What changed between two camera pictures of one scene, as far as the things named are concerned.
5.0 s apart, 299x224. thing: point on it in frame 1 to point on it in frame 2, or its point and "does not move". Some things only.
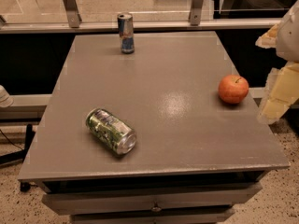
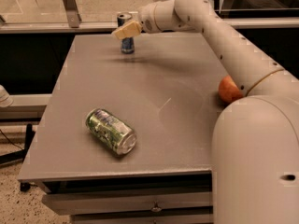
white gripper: [289, 37] to [147, 22]
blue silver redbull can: [125, 30] does not move
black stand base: [19, 156] does not move
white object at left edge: [6, 100] does not move
